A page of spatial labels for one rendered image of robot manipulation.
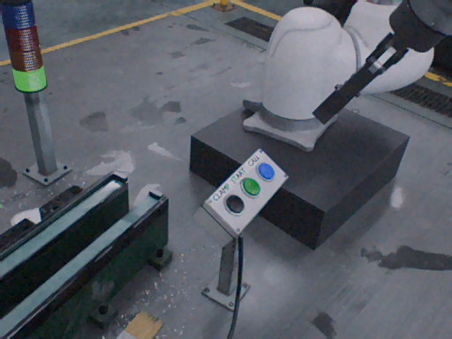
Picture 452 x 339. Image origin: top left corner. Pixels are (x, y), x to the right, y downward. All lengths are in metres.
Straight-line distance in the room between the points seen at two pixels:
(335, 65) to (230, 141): 0.29
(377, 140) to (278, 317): 0.51
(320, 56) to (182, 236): 0.48
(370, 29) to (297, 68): 0.18
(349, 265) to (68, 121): 0.83
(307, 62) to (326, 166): 0.23
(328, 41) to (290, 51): 0.08
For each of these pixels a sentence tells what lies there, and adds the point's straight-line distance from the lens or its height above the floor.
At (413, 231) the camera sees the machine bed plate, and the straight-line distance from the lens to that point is 1.20.
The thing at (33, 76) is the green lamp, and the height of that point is 1.07.
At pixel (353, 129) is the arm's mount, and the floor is 0.92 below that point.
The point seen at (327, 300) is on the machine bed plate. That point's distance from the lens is 1.00.
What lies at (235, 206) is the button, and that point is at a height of 1.07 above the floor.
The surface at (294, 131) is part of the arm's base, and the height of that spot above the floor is 0.94.
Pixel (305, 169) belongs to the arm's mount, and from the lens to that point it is 1.09.
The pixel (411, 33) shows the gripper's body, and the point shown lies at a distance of 0.73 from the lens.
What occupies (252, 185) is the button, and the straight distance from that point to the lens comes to 0.77.
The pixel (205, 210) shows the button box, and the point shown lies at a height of 1.06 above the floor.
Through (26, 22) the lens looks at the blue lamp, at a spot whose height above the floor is 1.18.
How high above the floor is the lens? 1.56
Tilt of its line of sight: 38 degrees down
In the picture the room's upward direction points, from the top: 6 degrees clockwise
